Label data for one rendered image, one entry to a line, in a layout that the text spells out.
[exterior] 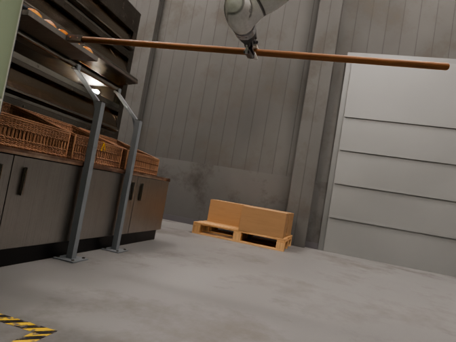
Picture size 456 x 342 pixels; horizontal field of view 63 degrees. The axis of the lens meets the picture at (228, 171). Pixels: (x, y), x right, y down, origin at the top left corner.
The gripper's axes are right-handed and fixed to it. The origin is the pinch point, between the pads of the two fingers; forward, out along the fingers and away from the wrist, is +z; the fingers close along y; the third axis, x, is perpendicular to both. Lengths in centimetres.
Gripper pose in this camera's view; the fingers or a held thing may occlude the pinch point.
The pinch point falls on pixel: (254, 51)
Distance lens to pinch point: 177.2
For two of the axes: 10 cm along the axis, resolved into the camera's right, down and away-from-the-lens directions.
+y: -1.7, 9.8, -0.6
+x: 9.6, 1.5, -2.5
